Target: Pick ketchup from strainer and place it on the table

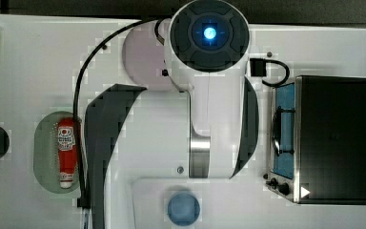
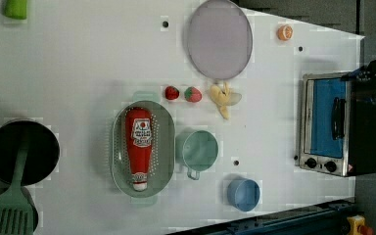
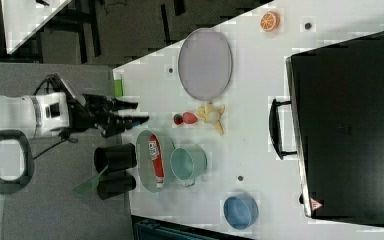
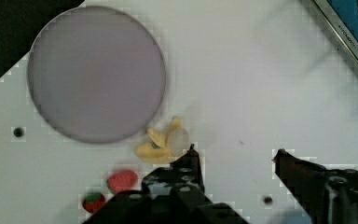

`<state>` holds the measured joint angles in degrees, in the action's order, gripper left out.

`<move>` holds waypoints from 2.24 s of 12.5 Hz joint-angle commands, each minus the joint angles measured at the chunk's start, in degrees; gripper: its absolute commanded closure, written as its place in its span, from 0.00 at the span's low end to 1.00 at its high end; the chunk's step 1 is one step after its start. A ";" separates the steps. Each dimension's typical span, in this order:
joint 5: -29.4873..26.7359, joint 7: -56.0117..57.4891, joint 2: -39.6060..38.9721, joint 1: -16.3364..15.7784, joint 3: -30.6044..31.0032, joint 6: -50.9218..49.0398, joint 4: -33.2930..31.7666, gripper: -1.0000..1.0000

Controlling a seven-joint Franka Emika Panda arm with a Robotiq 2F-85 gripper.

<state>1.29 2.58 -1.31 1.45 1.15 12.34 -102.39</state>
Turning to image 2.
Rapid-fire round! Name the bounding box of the red plush ketchup bottle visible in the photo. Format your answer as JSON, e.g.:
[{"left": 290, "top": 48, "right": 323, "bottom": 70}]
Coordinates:
[{"left": 125, "top": 108, "right": 153, "bottom": 191}]

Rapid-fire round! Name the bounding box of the light red strawberry toy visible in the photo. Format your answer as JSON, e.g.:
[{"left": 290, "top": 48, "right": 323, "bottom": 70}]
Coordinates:
[{"left": 184, "top": 86, "right": 202, "bottom": 103}]

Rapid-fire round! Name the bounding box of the dark red strawberry toy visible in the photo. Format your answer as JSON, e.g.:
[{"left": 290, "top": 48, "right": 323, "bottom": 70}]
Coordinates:
[{"left": 164, "top": 86, "right": 179, "bottom": 100}]

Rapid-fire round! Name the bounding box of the green mug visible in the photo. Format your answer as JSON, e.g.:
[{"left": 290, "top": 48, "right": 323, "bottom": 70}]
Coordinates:
[{"left": 175, "top": 130, "right": 218, "bottom": 180}]

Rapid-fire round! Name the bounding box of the peeled banana toy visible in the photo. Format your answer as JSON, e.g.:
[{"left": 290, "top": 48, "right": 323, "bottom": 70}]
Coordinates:
[{"left": 209, "top": 82, "right": 242, "bottom": 119}]

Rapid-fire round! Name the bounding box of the grey round plate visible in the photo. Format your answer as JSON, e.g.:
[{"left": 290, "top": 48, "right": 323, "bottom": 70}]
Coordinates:
[{"left": 187, "top": 0, "right": 253, "bottom": 79}]

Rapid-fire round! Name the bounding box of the orange slice toy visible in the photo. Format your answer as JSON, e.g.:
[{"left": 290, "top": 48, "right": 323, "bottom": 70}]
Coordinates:
[{"left": 277, "top": 24, "right": 293, "bottom": 41}]

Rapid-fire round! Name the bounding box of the black pot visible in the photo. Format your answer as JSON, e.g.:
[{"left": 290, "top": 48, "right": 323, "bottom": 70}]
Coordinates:
[{"left": 0, "top": 119, "right": 60, "bottom": 186}]

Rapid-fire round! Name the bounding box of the silver black toaster oven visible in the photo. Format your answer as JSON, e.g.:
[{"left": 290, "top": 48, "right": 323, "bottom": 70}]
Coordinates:
[{"left": 298, "top": 72, "right": 376, "bottom": 177}]

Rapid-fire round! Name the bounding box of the yellow red clamp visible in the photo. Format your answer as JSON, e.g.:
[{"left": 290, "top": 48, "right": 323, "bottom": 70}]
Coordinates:
[{"left": 347, "top": 215, "right": 374, "bottom": 235}]

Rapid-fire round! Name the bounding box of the green slotted spatula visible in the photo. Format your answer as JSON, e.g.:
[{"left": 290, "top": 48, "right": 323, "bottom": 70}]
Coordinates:
[{"left": 0, "top": 146, "right": 34, "bottom": 235}]

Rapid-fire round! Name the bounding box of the lime green bottle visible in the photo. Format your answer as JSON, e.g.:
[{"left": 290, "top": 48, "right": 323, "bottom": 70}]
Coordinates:
[{"left": 4, "top": 0, "right": 27, "bottom": 20}]

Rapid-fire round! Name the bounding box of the blue table frame rail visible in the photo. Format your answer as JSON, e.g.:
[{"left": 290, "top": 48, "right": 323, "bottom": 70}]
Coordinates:
[{"left": 167, "top": 200, "right": 357, "bottom": 235}]

